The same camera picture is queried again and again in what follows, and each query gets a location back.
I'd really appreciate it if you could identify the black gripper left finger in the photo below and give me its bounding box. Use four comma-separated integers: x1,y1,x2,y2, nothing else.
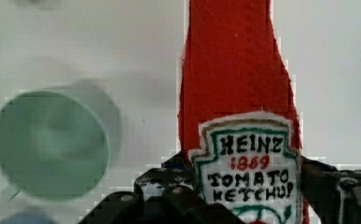
78,152,244,224

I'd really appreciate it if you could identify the red plush ketchup bottle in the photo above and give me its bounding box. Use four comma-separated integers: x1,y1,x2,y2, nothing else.
178,0,310,224

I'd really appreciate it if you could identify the green metal mug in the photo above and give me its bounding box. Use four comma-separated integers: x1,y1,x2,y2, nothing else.
0,81,121,201

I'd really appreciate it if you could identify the blue cup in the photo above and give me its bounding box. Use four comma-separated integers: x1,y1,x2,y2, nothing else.
0,210,56,224

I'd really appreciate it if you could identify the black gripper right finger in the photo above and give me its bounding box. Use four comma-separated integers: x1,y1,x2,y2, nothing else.
301,157,361,224

